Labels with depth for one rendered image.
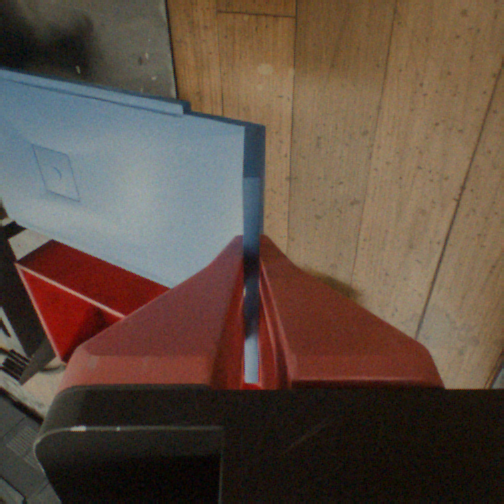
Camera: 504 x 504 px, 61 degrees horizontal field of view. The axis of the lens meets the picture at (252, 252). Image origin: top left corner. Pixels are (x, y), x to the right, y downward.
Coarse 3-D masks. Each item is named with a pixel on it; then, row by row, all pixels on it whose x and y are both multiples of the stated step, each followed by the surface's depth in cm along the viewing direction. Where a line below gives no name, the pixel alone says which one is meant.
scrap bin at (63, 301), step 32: (32, 256) 33; (64, 256) 33; (32, 288) 34; (64, 288) 30; (96, 288) 30; (128, 288) 30; (160, 288) 30; (64, 320) 38; (96, 320) 42; (64, 352) 40; (256, 384) 24
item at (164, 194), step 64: (0, 128) 17; (64, 128) 15; (128, 128) 14; (192, 128) 12; (256, 128) 11; (0, 192) 20; (128, 192) 15; (192, 192) 14; (256, 192) 9; (128, 256) 18; (192, 256) 15; (256, 256) 10; (256, 320) 12
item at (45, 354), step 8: (48, 344) 42; (16, 352) 41; (40, 352) 41; (48, 352) 42; (8, 360) 41; (16, 360) 41; (24, 360) 40; (32, 360) 40; (40, 360) 41; (48, 360) 42; (0, 368) 41; (8, 368) 41; (16, 368) 40; (24, 368) 40; (32, 368) 41; (40, 368) 42; (8, 376) 40; (16, 376) 40; (24, 376) 40; (32, 376) 41
